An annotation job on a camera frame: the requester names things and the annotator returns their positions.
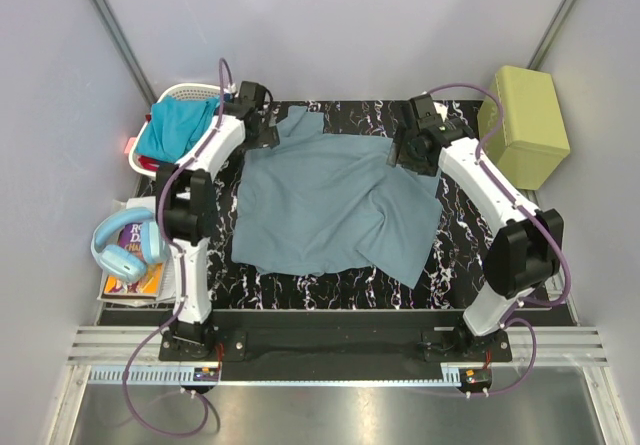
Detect white laundry basket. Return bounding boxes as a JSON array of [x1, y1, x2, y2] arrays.
[[124, 82, 220, 180]]

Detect grey-blue t shirt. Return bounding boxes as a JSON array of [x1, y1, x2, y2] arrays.
[[231, 106, 442, 288]]

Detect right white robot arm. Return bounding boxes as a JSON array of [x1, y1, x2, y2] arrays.
[[388, 94, 566, 362]]

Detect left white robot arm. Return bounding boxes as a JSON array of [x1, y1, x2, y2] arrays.
[[156, 81, 279, 361]]

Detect white paper stack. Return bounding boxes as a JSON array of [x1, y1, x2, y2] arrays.
[[97, 197, 176, 308]]

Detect teal t shirt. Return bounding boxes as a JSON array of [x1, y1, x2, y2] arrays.
[[135, 96, 219, 163]]

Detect green box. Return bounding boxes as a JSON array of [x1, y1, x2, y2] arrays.
[[484, 65, 570, 191]]

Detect pink cube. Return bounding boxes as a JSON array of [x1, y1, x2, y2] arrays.
[[123, 137, 136, 155]]

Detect black marble mat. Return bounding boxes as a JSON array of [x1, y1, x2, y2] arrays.
[[97, 99, 576, 326]]

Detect purple orange book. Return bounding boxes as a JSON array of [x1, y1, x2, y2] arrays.
[[102, 220, 168, 299]]

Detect light blue headphones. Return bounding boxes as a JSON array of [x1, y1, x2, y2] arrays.
[[91, 207, 169, 283]]

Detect right controller board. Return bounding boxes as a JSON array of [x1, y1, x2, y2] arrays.
[[465, 368, 492, 384]]

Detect controller board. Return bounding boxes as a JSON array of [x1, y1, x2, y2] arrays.
[[465, 368, 492, 384], [193, 366, 220, 382]]

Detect left controller board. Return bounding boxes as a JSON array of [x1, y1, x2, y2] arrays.
[[193, 366, 220, 382]]

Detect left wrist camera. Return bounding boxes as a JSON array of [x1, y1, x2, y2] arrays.
[[224, 83, 238, 103]]

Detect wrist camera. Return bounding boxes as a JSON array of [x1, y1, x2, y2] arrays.
[[434, 102, 448, 121], [224, 83, 238, 103]]

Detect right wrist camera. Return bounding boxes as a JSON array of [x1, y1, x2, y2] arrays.
[[434, 102, 448, 121]]

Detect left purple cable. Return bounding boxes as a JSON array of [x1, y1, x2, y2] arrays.
[[122, 57, 236, 435]]

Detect purple cable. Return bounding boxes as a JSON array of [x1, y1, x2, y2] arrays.
[[427, 82, 574, 397], [122, 57, 236, 435]]

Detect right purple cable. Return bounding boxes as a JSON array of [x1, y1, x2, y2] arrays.
[[427, 82, 574, 397]]

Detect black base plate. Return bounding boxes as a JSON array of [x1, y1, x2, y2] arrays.
[[159, 310, 513, 385]]

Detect slotted cable duct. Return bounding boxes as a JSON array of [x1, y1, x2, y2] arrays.
[[88, 365, 197, 386]]

